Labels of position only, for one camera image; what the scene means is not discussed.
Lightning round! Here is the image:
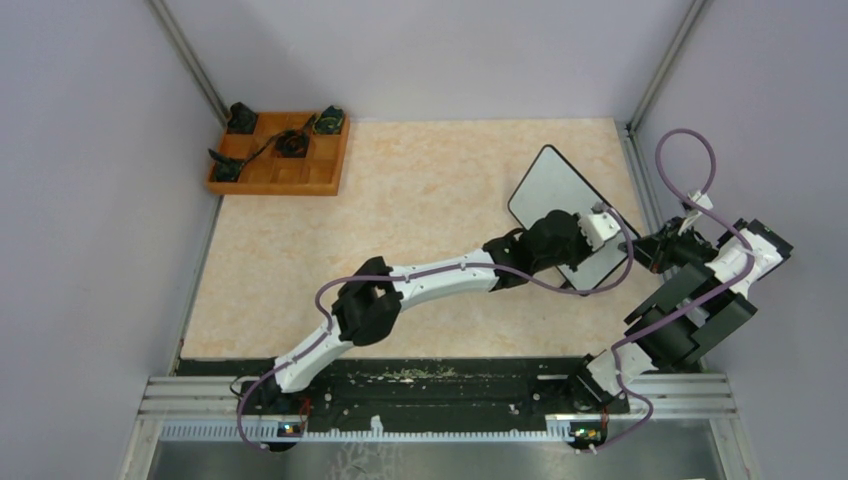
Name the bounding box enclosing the dark object top-left compartment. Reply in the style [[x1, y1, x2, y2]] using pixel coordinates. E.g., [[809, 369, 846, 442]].
[[226, 102, 259, 135]]

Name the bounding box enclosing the right corner aluminium post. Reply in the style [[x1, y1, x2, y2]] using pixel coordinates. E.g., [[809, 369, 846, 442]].
[[626, 0, 713, 133]]

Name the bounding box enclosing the black framed whiteboard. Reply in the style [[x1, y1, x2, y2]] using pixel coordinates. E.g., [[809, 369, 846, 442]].
[[507, 145, 640, 291]]

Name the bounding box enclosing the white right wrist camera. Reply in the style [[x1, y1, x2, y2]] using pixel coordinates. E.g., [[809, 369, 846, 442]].
[[679, 189, 714, 235]]

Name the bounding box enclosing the dark object left compartment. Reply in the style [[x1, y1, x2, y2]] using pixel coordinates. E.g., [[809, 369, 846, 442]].
[[207, 149, 245, 183]]

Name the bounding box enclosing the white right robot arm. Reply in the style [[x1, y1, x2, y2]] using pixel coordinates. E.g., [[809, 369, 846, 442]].
[[563, 217, 793, 412]]

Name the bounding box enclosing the dark object centre compartment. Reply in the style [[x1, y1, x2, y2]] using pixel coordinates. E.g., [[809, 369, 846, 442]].
[[273, 129, 310, 158]]

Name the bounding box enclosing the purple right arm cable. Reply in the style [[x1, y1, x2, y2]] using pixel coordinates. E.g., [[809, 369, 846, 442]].
[[570, 128, 758, 456]]

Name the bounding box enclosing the aluminium front rail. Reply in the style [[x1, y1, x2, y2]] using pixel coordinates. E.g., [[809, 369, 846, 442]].
[[137, 374, 738, 448]]

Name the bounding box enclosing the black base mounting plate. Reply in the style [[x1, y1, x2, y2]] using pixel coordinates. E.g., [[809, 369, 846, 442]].
[[175, 357, 647, 435]]

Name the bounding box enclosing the left corner aluminium post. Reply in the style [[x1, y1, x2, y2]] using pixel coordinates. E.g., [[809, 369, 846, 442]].
[[144, 0, 229, 128]]

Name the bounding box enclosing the corner aluminium post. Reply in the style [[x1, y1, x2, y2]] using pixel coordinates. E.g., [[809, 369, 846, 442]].
[[144, 0, 229, 128], [626, 0, 713, 133]]

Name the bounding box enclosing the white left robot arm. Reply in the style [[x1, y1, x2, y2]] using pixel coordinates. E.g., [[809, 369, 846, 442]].
[[250, 210, 594, 414]]

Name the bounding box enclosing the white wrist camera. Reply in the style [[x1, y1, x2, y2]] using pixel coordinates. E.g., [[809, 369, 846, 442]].
[[679, 189, 714, 235], [578, 203, 622, 252]]

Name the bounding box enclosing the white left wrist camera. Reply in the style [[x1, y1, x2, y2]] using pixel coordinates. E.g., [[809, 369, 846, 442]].
[[578, 203, 622, 252]]

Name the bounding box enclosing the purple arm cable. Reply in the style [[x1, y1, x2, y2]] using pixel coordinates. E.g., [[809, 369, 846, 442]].
[[570, 128, 758, 456], [237, 203, 636, 454]]

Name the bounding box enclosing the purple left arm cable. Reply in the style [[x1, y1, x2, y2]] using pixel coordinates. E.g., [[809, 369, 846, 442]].
[[237, 203, 636, 454]]

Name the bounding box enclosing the orange compartment tray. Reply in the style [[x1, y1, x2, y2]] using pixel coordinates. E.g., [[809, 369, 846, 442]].
[[205, 107, 351, 196]]

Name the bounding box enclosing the dark object top-right compartment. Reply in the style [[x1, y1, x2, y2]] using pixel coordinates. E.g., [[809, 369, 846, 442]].
[[312, 105, 345, 135]]

